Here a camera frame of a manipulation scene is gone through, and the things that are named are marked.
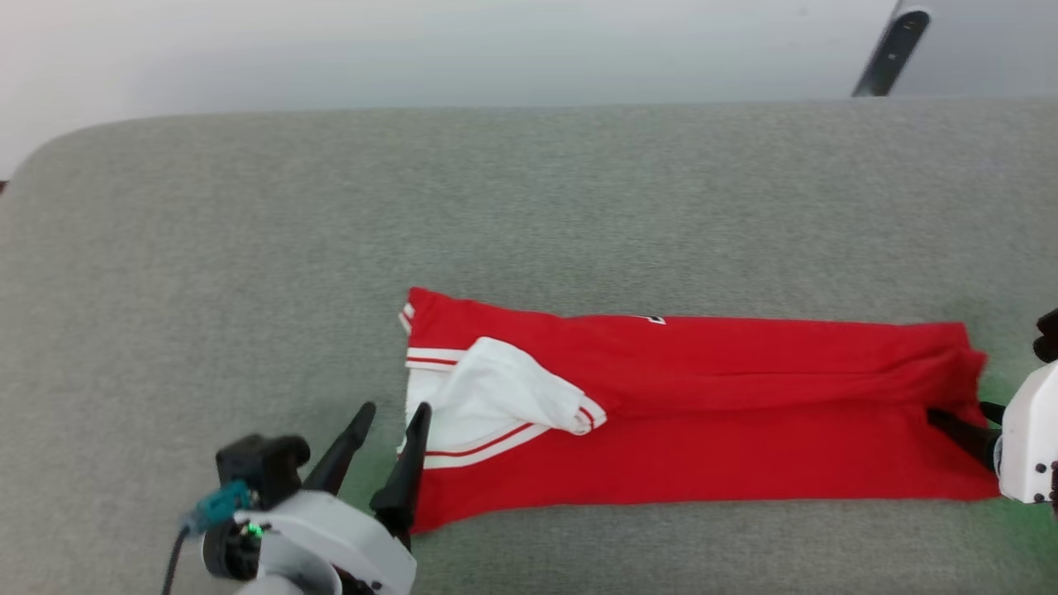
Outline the red and white garment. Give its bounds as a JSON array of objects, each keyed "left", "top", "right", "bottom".
[{"left": 398, "top": 286, "right": 1002, "bottom": 536}]

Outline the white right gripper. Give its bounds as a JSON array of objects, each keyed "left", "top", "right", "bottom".
[{"left": 927, "top": 360, "right": 1058, "bottom": 506}]

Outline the left cable with teal connector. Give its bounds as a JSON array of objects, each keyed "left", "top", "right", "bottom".
[{"left": 161, "top": 481, "right": 254, "bottom": 595}]

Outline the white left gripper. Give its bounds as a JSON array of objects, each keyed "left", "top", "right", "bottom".
[{"left": 234, "top": 402, "right": 433, "bottom": 595}]

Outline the grey fabric sofa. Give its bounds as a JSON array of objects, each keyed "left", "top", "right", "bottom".
[{"left": 0, "top": 98, "right": 1058, "bottom": 595}]

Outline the dark grey slanted leg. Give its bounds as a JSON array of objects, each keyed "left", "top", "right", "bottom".
[{"left": 851, "top": 0, "right": 933, "bottom": 98}]

